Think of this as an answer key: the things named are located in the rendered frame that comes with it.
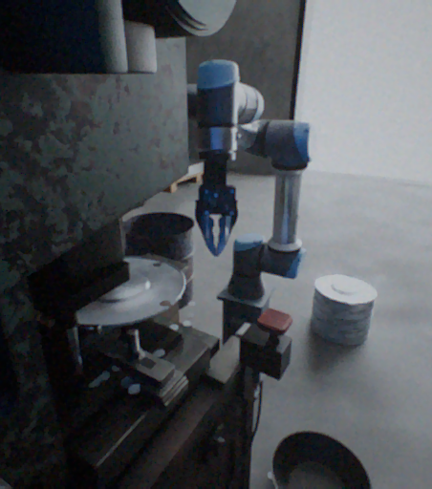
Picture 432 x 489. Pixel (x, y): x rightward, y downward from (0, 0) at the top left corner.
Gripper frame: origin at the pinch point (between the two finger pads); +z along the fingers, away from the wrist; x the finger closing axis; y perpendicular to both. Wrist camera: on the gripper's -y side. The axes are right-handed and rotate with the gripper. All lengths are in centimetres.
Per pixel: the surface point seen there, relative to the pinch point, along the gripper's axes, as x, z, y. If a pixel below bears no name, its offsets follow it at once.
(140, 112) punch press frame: -10.4, -24.9, 23.3
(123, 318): -17.9, 11.1, 9.7
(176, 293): -8.6, 9.6, 1.1
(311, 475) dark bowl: 32, 84, -26
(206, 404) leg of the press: -1.9, 28.0, 12.3
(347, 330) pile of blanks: 66, 64, -88
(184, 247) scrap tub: -15, 30, -115
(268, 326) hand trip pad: 10.1, 13.2, 9.0
